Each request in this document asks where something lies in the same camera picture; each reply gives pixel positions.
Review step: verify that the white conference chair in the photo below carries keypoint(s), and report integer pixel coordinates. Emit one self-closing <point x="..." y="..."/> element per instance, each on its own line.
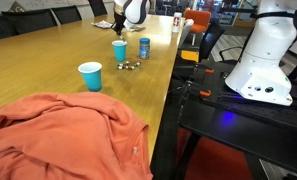
<point x="186" y="30"/>

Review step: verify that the blue lidded peanut butter jar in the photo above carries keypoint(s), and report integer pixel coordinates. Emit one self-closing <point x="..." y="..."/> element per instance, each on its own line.
<point x="144" y="48"/>

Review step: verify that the light blue plastic cup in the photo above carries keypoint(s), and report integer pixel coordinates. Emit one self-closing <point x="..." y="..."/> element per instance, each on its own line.
<point x="119" y="51"/>
<point x="91" y="76"/>

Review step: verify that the small candy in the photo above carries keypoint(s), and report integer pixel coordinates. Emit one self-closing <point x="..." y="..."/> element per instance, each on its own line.
<point x="123" y="40"/>
<point x="125" y="66"/>
<point x="120" y="68"/>
<point x="119" y="65"/>
<point x="127" y="62"/>
<point x="138" y="63"/>
<point x="132" y="68"/>

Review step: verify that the yellow box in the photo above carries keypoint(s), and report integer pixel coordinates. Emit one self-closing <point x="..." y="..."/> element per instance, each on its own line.
<point x="190" y="55"/>

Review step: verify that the orange upholstered chair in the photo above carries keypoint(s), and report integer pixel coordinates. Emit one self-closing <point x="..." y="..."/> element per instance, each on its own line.
<point x="197" y="20"/>

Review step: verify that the black office chair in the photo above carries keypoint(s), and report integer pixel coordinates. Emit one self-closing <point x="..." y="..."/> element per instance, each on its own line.
<point x="210" y="38"/>

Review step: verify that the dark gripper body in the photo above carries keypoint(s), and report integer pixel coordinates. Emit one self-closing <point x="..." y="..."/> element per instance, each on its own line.
<point x="118" y="22"/>

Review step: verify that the black robot cart table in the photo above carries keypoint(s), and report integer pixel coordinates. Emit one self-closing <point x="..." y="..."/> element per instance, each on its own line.
<point x="248" y="130"/>

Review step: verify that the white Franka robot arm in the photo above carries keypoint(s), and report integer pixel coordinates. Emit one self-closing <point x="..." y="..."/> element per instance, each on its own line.
<point x="264" y="56"/>

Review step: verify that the orange cloth shirt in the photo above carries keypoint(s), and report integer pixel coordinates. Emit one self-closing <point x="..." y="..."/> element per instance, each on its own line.
<point x="64" y="136"/>

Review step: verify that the papers and magazines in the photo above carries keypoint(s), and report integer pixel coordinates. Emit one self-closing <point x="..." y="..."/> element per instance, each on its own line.
<point x="104" y="24"/>

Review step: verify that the white can with red letter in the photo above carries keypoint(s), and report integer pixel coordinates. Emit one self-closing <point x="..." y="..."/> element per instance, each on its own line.
<point x="176" y="22"/>

